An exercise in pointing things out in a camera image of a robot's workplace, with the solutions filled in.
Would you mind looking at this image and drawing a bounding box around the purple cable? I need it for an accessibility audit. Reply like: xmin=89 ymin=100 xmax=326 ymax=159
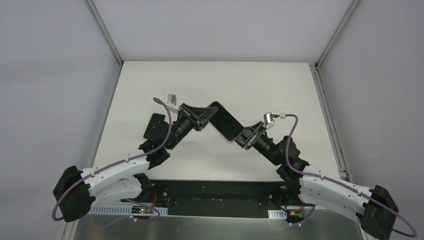
xmin=51 ymin=97 xmax=173 ymax=222
xmin=274 ymin=113 xmax=418 ymax=239

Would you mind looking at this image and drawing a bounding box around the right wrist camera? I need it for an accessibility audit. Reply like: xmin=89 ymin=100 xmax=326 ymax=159
xmin=263 ymin=112 xmax=279 ymax=129

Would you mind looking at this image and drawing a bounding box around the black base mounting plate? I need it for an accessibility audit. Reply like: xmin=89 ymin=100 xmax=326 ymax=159
xmin=134 ymin=179 xmax=302 ymax=219

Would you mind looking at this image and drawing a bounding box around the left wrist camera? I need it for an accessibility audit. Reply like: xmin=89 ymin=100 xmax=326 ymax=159
xmin=166 ymin=94 xmax=179 ymax=112

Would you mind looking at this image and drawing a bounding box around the black smartphone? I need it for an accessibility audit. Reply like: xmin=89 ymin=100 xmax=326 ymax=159
xmin=208 ymin=101 xmax=244 ymax=143

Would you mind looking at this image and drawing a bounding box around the right white cable duct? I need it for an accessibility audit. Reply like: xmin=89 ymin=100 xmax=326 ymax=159
xmin=267 ymin=209 xmax=288 ymax=220

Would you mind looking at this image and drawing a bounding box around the white cable duct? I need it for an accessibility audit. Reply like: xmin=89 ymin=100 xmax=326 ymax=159
xmin=88 ymin=204 xmax=169 ymax=217
xmin=267 ymin=209 xmax=288 ymax=220

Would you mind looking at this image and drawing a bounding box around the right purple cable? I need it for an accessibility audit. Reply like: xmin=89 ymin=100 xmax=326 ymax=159
xmin=274 ymin=113 xmax=418 ymax=239

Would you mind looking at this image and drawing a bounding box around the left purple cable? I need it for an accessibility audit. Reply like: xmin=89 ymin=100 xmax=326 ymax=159
xmin=51 ymin=97 xmax=173 ymax=222

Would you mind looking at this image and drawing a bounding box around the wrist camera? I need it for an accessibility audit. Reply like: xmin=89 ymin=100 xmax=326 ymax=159
xmin=263 ymin=112 xmax=279 ymax=129
xmin=166 ymin=94 xmax=179 ymax=112

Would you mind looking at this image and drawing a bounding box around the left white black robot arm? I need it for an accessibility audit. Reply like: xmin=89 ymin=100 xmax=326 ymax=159
xmin=51 ymin=98 xmax=219 ymax=223

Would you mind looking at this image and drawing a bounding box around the left white cable duct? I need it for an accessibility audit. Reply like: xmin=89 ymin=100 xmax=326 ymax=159
xmin=88 ymin=204 xmax=169 ymax=217

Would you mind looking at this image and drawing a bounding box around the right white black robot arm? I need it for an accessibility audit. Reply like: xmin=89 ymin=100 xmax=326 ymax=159
xmin=236 ymin=121 xmax=399 ymax=240

